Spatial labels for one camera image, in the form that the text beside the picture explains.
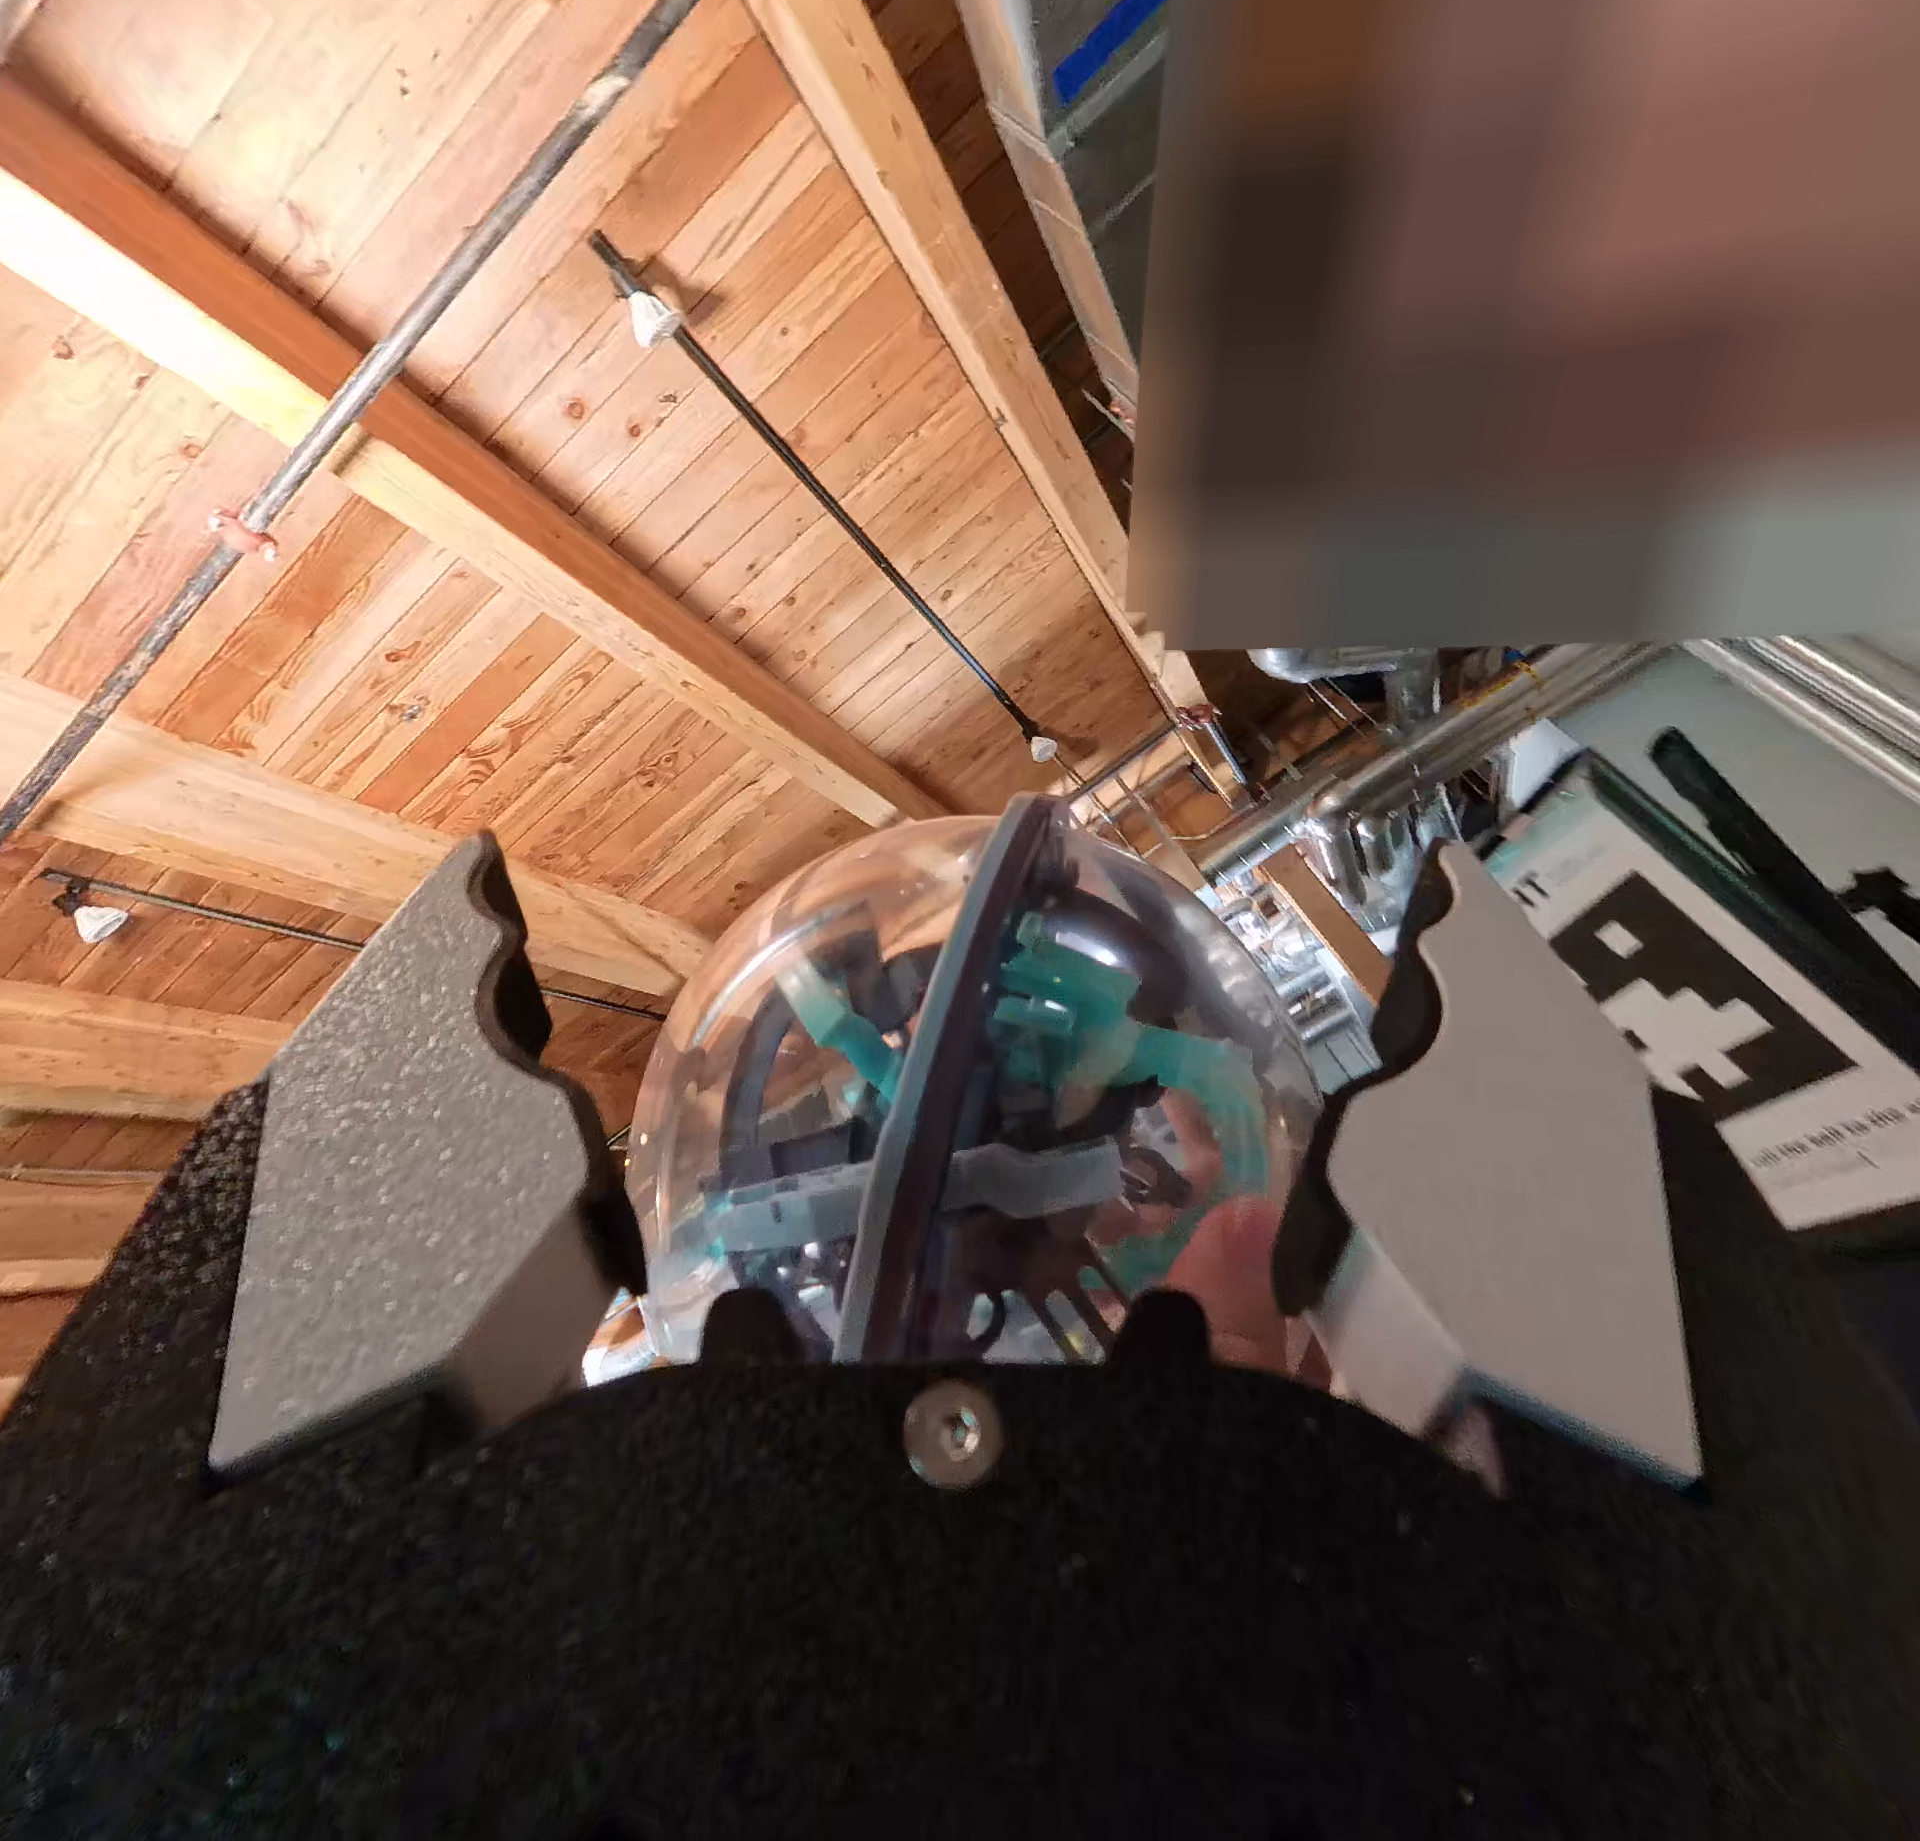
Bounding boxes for framed black white tag sign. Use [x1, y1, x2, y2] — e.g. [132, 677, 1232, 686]
[1477, 752, 1920, 1250]

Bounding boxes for shiny silver pipe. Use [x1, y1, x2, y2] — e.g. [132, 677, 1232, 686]
[1696, 639, 1920, 763]

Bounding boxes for clear plastic maze ball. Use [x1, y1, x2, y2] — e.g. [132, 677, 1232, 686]
[621, 793, 1328, 1385]

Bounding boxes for person's right hand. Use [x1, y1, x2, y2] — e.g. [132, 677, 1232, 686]
[1161, 1193, 1334, 1385]

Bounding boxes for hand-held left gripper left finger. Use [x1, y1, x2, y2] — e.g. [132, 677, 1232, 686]
[208, 829, 650, 1476]

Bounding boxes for black track light rail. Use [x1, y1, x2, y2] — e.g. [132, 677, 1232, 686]
[587, 226, 1058, 763]
[42, 867, 669, 1017]

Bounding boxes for grey sprinkler pipe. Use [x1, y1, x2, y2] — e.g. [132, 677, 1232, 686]
[0, 0, 744, 839]

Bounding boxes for rectangular metal duct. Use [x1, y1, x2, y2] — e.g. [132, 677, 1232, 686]
[929, 0, 1179, 438]

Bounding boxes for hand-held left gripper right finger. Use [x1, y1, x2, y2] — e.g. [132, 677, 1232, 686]
[1272, 837, 1707, 1489]

